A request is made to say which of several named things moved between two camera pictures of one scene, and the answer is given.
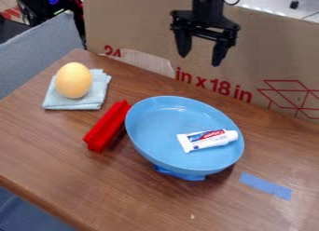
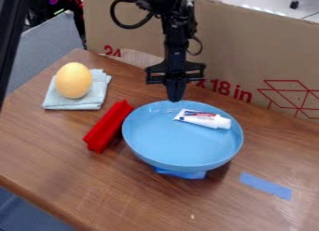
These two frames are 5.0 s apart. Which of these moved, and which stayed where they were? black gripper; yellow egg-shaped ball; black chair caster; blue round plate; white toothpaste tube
Moved: white toothpaste tube; black gripper
Stayed: black chair caster; yellow egg-shaped ball; blue round plate
